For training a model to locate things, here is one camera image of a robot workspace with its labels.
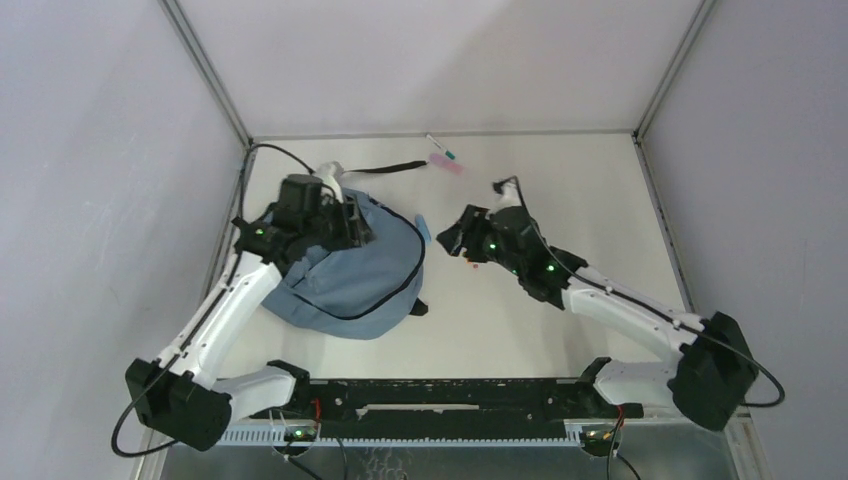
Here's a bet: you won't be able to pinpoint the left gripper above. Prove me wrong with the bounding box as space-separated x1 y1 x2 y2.
303 193 377 252

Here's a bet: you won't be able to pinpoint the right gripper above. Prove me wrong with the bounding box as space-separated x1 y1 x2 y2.
436 205 524 277

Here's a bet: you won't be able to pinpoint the blue eraser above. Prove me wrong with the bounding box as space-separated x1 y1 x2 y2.
414 214 432 245

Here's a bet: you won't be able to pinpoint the blue student backpack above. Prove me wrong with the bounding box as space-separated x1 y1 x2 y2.
233 182 428 340

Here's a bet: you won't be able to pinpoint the teal capped marker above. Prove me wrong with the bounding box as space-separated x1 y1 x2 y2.
425 133 456 161

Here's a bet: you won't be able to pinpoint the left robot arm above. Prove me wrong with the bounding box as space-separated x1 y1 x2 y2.
119 162 373 451

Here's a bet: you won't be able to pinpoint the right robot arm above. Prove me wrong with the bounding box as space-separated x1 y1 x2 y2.
436 177 761 432

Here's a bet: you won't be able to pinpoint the pink eraser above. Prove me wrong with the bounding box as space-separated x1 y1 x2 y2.
428 153 464 175

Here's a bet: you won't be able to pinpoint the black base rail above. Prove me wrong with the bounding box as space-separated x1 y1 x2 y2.
254 378 644 442

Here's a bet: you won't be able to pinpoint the aluminium frame profile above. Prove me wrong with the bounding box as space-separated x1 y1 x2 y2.
158 0 253 151

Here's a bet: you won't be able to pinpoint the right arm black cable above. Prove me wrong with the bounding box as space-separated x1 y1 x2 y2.
493 175 787 480

